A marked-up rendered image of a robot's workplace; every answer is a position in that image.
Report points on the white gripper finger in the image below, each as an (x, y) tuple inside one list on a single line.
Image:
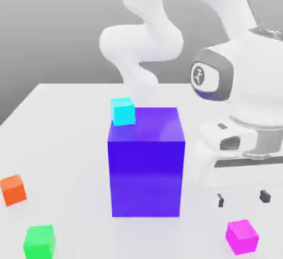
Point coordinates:
[(264, 196), (220, 200)]

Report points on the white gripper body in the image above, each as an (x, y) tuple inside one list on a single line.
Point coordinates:
[(238, 177)]

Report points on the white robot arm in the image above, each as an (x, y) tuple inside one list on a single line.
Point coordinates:
[(152, 31)]

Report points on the small magenta cube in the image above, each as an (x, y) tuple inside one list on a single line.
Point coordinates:
[(243, 239)]

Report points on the small cyan cube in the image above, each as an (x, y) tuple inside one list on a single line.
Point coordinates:
[(123, 114)]

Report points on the small green cube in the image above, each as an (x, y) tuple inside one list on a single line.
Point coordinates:
[(39, 243)]

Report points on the small orange cube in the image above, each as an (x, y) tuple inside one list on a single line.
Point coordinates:
[(14, 193)]

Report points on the large purple box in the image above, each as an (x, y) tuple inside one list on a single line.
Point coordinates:
[(146, 175)]

